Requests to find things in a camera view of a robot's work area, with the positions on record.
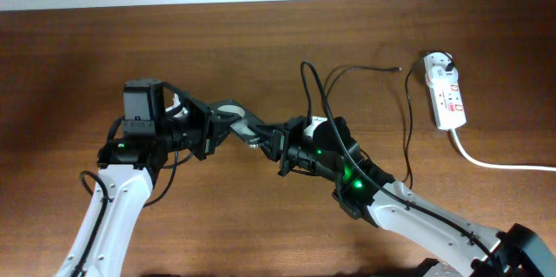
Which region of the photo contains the white power strip cord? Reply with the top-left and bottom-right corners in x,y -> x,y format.
448,128 -> 556,173

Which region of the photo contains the black charging cable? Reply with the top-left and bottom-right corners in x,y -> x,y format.
323,56 -> 457,190

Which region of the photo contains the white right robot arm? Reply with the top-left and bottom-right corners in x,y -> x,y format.
258,117 -> 555,276

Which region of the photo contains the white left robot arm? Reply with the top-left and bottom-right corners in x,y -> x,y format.
57,79 -> 241,276

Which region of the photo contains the black Galaxy smartphone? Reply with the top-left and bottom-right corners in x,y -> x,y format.
211,99 -> 263,148

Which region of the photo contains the white power strip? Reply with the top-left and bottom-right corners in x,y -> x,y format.
424,51 -> 467,131

